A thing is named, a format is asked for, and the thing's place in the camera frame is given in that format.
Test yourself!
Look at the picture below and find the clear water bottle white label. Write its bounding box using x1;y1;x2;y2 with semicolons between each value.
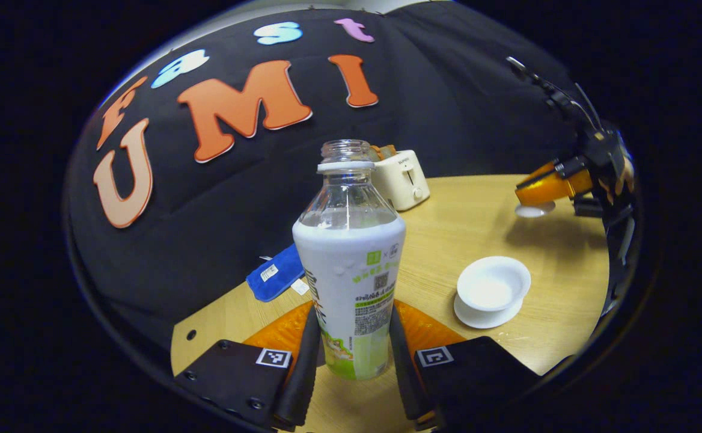
292;140;407;381

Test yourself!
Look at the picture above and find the black backdrop cloth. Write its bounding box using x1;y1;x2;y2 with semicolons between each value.
63;3;604;361

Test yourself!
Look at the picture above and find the white toaster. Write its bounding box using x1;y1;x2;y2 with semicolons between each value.
373;150;431;212

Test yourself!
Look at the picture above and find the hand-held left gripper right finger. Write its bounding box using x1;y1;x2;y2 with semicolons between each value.
387;301;541;432

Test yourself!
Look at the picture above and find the white saucer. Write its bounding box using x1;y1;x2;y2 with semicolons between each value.
454;292;525;330

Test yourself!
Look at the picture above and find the white teacup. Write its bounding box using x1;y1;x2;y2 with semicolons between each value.
457;256;532;312

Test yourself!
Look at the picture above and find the blue towel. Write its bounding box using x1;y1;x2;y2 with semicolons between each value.
246;243;310;302

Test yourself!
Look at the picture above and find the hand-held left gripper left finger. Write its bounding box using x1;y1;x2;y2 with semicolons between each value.
171;302;323;432

